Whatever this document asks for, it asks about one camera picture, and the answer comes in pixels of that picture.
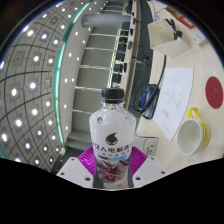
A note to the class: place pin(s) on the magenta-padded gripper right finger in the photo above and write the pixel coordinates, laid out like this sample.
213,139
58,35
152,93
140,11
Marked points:
150,170

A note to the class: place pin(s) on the black desk conference console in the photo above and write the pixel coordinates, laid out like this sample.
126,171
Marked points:
149,101

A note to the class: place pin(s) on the row of black office chairs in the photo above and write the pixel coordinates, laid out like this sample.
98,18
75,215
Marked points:
123,50

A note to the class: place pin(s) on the clear black-capped drink bottle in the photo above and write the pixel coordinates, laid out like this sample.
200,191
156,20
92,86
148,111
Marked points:
112,135

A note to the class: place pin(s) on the flat round red coaster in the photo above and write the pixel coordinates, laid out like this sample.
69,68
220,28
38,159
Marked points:
214,92

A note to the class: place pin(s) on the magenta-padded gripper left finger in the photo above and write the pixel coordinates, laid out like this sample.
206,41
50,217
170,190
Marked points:
73,170

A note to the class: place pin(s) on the black marker pen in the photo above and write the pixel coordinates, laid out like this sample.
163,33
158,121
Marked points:
174,27

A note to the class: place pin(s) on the white printed paper sheet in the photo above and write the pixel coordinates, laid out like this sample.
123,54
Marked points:
175,100

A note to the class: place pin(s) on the group of ceiling lights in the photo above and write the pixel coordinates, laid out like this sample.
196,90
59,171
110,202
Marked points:
33,85

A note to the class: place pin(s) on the white and yellow mug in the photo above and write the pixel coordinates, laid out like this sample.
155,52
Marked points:
191,136

